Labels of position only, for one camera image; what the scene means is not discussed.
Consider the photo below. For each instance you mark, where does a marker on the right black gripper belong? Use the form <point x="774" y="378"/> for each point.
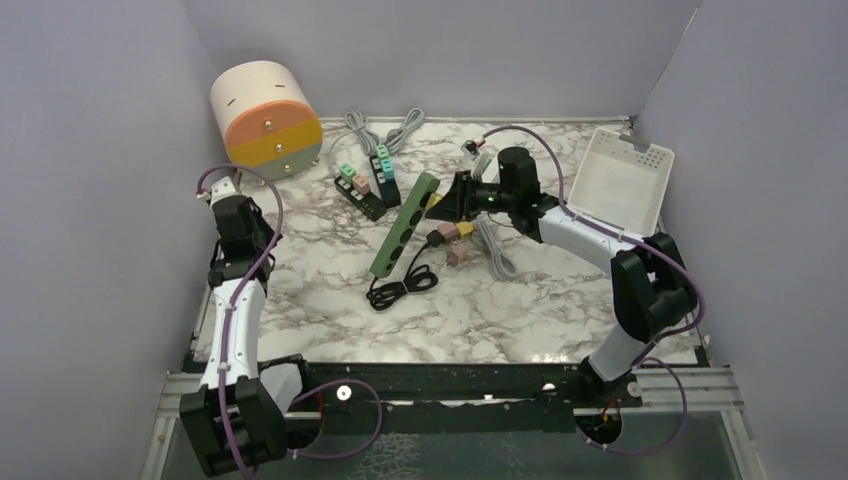
<point x="456" y="205"/>

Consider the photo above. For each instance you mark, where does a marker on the yellow plug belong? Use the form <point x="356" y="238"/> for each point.
<point x="465" y="229"/>
<point x="433" y="200"/>

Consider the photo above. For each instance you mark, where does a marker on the pink plug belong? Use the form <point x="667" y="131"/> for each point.
<point x="456" y="255"/>
<point x="448" y="231"/>

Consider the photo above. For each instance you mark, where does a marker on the green power strip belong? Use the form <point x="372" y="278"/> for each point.
<point x="409" y="215"/>

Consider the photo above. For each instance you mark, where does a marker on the black power strip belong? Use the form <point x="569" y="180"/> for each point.
<point x="388" y="190"/>
<point x="359" y="195"/>

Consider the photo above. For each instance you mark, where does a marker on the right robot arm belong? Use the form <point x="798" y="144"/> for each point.
<point x="650" y="291"/>

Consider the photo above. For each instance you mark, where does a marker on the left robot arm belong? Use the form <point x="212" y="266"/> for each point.
<point x="231" y="420"/>

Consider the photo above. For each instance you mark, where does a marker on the green plug on black strip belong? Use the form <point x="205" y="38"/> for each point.
<point x="347" y="172"/>

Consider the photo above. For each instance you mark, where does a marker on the white plastic basket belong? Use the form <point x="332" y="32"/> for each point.
<point x="622" y="181"/>

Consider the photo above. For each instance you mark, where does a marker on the round cream drawer cabinet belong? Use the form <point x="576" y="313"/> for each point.
<point x="265" y="120"/>

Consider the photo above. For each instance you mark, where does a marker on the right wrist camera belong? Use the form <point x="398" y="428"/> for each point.
<point x="480" y="154"/>

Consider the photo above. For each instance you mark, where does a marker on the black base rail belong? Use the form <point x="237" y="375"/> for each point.
<point x="348" y="398"/>

